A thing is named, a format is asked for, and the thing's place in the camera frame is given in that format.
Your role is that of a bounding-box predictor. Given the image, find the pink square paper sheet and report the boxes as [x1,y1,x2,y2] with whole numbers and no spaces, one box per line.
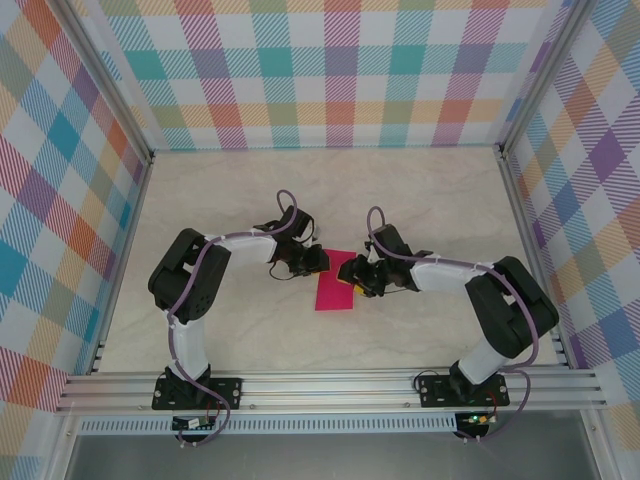
[314,248,357,312]

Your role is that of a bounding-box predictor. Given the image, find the grey metal panel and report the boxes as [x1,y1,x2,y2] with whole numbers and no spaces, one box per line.
[64,432,601,480]

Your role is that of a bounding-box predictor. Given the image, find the small dark circuit board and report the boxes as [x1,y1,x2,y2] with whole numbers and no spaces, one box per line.
[171,415,216,431]

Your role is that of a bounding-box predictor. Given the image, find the long aluminium mounting rail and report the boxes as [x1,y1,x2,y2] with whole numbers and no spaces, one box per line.
[55,367,607,414]

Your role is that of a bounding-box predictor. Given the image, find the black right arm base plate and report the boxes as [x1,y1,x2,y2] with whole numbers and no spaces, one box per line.
[418,374,510,409]

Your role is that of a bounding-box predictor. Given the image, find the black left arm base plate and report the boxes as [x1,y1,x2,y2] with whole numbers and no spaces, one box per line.
[152,377,244,411]

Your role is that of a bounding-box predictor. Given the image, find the slotted grey cable duct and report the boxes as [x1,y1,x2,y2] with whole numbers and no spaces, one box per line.
[78,417,459,435]

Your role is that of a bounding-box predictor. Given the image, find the aluminium table side rail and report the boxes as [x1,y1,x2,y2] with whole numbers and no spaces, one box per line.
[498,147,574,371]
[87,152,156,376]

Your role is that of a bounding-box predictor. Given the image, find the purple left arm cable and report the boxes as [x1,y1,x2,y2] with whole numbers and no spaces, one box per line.
[167,188,301,449]

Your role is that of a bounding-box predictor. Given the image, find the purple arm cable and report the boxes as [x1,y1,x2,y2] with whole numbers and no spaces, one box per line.
[366,204,541,444]
[167,188,301,449]

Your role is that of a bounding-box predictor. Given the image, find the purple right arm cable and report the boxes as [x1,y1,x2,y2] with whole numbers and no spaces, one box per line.
[366,204,541,444]

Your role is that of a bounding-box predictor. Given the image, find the aluminium frame post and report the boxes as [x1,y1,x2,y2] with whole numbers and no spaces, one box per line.
[49,0,156,166]
[498,0,597,157]

